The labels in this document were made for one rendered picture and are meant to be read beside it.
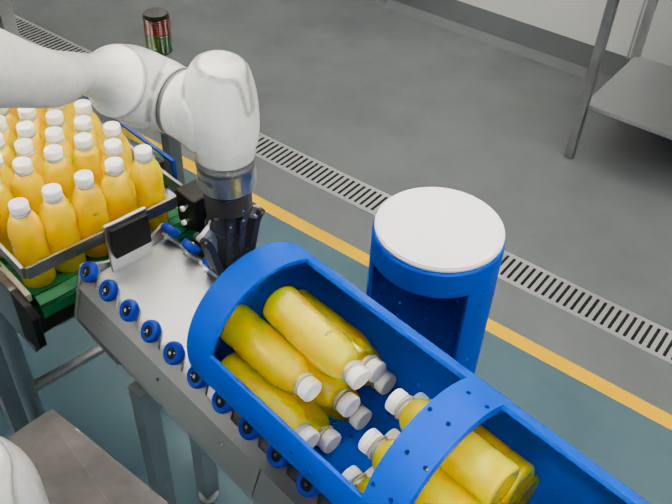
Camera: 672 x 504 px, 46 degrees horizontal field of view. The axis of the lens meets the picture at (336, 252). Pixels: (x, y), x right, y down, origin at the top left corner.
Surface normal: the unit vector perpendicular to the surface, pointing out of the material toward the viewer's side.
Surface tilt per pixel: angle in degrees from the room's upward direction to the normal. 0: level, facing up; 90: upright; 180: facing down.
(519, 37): 76
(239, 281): 21
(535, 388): 0
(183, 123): 87
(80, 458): 4
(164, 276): 0
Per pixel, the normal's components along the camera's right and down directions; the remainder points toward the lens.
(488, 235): 0.04, -0.75
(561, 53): -0.58, 0.31
